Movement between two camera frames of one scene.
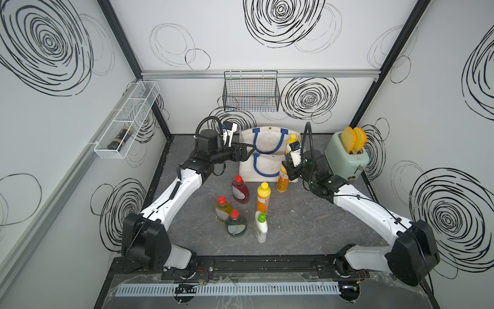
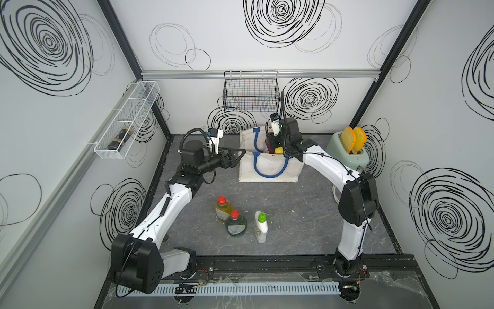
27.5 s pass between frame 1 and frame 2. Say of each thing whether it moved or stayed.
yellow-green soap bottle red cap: stayed
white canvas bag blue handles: stayed
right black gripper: moved
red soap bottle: moved
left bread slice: stayed
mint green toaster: stayed
